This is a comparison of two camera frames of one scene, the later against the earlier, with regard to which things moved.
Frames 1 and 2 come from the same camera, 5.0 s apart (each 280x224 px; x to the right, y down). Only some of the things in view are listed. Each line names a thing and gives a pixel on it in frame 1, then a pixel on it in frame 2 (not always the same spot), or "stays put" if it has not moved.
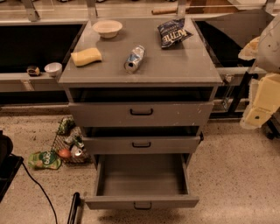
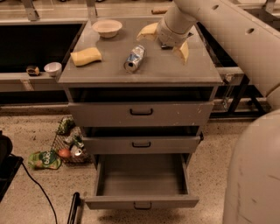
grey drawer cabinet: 141,90 stays put
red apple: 65,153 stays put
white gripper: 269,51 -> 171,35
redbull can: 135,57 stays put
